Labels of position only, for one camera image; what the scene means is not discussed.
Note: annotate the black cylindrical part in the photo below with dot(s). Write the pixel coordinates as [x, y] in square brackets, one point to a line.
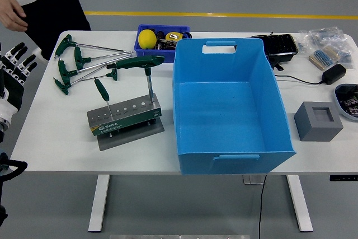
[160, 35]

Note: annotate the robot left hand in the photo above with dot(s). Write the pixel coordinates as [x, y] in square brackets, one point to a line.
[12, 88]

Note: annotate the white table leg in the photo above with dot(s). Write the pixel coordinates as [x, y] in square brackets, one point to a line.
[300, 202]
[99, 202]

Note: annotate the person's right hand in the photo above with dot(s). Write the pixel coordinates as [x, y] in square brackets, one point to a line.
[11, 12]

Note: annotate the person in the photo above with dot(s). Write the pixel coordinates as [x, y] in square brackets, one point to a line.
[56, 12]

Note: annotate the tan resistor strip bundle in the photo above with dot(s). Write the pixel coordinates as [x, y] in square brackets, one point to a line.
[324, 57]

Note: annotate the black plastic case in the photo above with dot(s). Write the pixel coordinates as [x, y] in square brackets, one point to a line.
[279, 47]

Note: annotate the grey hollow cube block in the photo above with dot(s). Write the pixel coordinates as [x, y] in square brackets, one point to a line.
[316, 130]

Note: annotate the blue rimmed tray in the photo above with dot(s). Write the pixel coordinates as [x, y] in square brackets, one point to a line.
[339, 104]

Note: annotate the yellow lemon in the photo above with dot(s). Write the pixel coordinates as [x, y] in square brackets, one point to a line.
[146, 39]

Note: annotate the brown black component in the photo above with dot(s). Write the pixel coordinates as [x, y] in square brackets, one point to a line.
[166, 45]

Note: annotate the large blue plastic box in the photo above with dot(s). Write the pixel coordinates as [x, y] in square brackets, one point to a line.
[221, 110]

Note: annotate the green silver hex key stand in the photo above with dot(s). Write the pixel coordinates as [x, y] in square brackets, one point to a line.
[126, 122]

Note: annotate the metal table bracket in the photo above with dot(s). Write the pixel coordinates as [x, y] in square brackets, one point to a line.
[250, 180]

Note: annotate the black power adapter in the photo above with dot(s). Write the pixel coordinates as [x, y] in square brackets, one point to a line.
[334, 74]

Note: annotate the black electronic parts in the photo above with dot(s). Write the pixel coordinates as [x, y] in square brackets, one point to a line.
[351, 104]

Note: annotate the yellow tape measure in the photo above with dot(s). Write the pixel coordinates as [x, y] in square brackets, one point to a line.
[173, 36]

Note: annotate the black table control panel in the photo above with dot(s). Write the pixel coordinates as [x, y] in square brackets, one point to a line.
[344, 178]

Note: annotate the clear bag of resistors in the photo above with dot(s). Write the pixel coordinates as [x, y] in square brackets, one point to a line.
[321, 36]
[345, 51]

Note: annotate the black round part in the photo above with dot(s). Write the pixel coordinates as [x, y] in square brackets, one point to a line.
[187, 35]

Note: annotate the small blue parts bin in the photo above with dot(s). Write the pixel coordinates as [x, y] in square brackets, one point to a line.
[145, 55]

